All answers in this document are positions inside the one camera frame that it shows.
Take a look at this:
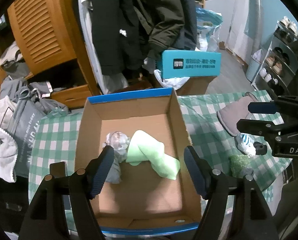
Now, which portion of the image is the metal shoe rack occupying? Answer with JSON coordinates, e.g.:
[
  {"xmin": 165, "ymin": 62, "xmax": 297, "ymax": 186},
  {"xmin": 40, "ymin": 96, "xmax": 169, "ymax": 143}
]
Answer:
[{"xmin": 252, "ymin": 16, "xmax": 298, "ymax": 98}]

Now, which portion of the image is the grey sock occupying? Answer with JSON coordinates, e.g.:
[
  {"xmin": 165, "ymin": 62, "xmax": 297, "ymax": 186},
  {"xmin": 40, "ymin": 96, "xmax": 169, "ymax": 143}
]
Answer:
[{"xmin": 106, "ymin": 146, "xmax": 128, "ymax": 184}]

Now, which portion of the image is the teal shoe box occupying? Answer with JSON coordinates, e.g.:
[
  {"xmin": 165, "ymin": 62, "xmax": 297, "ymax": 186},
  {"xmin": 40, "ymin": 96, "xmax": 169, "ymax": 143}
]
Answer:
[{"xmin": 156, "ymin": 50, "xmax": 221, "ymax": 79}]

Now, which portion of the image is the dark hanging jacket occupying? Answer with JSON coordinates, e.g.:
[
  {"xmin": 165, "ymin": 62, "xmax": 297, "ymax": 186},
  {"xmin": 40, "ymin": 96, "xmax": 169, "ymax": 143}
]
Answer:
[{"xmin": 91, "ymin": 0, "xmax": 197, "ymax": 76}]

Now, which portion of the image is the blue transparent plastic bag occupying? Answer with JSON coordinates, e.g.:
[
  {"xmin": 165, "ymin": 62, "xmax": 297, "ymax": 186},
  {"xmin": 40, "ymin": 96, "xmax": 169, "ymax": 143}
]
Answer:
[{"xmin": 196, "ymin": 7, "xmax": 223, "ymax": 52}]

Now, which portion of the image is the wooden louvered cabinet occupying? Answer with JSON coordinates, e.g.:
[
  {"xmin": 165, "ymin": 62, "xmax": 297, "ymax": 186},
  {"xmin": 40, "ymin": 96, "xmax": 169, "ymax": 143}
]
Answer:
[{"xmin": 0, "ymin": 0, "xmax": 100, "ymax": 109}]

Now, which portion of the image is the white plastic bag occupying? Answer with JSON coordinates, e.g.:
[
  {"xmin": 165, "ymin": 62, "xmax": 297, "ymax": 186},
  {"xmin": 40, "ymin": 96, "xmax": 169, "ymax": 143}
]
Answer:
[{"xmin": 154, "ymin": 69, "xmax": 190, "ymax": 90}]

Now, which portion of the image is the white blue striped sock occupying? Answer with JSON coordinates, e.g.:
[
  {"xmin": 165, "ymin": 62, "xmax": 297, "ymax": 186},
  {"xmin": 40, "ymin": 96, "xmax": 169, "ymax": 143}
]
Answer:
[{"xmin": 235, "ymin": 133, "xmax": 256, "ymax": 157}]

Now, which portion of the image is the green glitter scrubbing cloth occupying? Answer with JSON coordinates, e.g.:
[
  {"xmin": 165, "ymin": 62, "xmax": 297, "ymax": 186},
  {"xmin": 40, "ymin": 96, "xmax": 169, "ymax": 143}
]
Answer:
[{"xmin": 229, "ymin": 155, "xmax": 254, "ymax": 178}]

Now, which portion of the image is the blue cardboard box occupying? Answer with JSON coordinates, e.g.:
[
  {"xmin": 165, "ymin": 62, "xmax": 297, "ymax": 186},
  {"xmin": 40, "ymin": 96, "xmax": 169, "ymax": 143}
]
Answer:
[{"xmin": 75, "ymin": 88, "xmax": 201, "ymax": 235}]

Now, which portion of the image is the grey tote bag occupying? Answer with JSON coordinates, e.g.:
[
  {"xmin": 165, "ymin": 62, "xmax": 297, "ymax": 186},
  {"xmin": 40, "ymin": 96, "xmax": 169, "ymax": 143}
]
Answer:
[{"xmin": 8, "ymin": 87, "xmax": 45, "ymax": 178}]

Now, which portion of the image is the crumpled clear plastic bag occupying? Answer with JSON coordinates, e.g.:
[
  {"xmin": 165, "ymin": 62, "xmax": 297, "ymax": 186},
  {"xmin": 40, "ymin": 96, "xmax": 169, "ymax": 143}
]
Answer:
[{"xmin": 105, "ymin": 131, "xmax": 130, "ymax": 151}]

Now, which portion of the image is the light green cloth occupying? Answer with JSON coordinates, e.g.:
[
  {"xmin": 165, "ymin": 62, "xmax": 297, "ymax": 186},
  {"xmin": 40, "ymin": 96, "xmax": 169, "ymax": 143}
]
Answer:
[{"xmin": 125, "ymin": 130, "xmax": 180, "ymax": 180}]

